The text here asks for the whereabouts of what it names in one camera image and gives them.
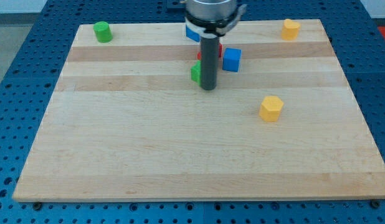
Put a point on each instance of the red block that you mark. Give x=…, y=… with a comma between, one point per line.
x=219, y=52

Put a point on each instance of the wooden board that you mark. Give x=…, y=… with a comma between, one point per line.
x=126, y=123

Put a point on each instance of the blue block behind arm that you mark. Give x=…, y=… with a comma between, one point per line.
x=192, y=35

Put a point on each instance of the yellow heart block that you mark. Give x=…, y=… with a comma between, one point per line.
x=290, y=29

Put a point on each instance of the green cylinder block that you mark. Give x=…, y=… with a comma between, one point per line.
x=102, y=31

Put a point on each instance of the green star block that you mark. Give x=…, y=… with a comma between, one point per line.
x=196, y=72

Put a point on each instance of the blue cube block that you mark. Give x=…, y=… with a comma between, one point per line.
x=231, y=59

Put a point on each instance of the yellow hexagon block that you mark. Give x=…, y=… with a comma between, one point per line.
x=270, y=108

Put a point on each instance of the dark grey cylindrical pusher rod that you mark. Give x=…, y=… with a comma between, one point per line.
x=209, y=63

